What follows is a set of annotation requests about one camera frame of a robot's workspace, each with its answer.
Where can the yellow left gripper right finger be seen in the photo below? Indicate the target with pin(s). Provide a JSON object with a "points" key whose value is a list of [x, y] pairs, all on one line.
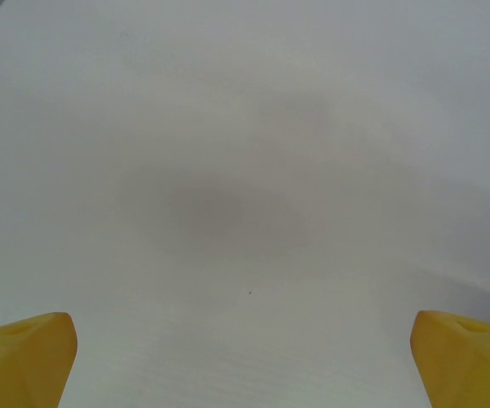
{"points": [[470, 365]]}

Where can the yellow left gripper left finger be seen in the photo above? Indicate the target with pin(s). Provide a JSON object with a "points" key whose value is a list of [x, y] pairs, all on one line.
{"points": [[19, 361]]}

